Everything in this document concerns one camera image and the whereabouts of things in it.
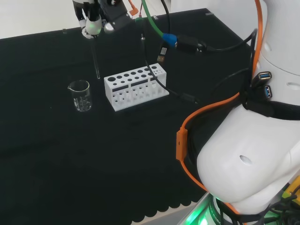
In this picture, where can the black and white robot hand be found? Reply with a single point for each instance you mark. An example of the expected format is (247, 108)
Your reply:
(92, 24)

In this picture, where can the clear glass rod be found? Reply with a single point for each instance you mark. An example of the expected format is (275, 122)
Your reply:
(96, 62)

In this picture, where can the white test tube rack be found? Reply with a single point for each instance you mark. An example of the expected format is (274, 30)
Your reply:
(122, 90)

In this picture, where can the clear glass beaker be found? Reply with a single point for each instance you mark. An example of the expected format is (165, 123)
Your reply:
(80, 97)

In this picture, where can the black bench cloth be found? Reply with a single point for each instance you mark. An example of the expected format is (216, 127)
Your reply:
(70, 152)

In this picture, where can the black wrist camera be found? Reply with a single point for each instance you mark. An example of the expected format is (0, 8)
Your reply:
(116, 14)

